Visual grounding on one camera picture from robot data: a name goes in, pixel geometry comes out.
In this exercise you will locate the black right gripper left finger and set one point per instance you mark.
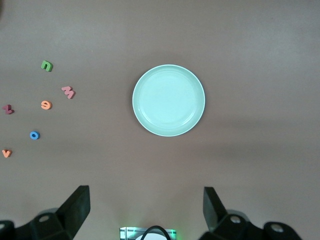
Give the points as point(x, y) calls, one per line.
point(72, 212)

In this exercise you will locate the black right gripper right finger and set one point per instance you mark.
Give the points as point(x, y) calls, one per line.
point(217, 217)

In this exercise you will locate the orange foam letter e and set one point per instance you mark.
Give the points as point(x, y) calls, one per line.
point(46, 105)

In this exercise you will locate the pink foam letter w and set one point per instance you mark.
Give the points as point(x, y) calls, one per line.
point(68, 92)

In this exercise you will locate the green foam letter n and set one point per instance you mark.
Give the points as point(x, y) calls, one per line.
point(46, 65)

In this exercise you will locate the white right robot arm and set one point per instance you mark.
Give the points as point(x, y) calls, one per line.
point(152, 238)

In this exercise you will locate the blue foam letter o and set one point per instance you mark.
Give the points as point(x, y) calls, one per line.
point(34, 135)

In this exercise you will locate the orange foam letter v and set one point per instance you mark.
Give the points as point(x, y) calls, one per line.
point(6, 153)

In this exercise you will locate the dark red foam letter z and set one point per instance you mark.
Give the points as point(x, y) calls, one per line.
point(8, 109)

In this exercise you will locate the green plate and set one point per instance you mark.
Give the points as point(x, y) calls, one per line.
point(168, 100)

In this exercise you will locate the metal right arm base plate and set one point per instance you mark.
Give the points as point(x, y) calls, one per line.
point(125, 232)

